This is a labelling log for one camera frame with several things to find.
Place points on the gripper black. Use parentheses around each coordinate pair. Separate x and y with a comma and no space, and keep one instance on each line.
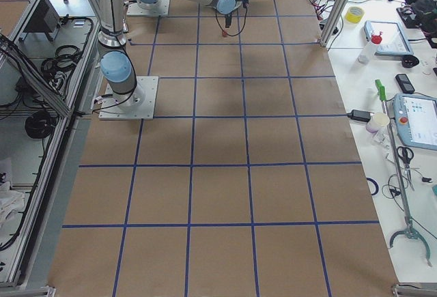
(228,17)

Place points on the yellow tape roll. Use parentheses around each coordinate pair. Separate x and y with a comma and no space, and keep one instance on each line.
(354,14)

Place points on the clear bottle red cap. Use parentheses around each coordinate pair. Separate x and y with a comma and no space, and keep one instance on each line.
(370,49)

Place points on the black power adapter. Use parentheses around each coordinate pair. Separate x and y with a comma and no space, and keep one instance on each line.
(359,115)

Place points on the teach pendant far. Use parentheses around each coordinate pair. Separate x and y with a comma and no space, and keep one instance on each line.
(394,41)

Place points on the teach pendant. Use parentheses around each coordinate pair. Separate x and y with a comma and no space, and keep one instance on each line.
(394,41)
(415,119)

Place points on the paper cup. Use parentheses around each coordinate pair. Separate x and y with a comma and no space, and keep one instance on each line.
(377,122)

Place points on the black phone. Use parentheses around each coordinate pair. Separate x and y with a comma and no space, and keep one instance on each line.
(404,84)

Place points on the teach pendant near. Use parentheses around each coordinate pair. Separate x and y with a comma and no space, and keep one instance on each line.
(415,119)

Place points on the black scissors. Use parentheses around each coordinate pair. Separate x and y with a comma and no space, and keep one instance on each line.
(406,155)

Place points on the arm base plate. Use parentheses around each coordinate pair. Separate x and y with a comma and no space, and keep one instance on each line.
(160,8)
(139,105)

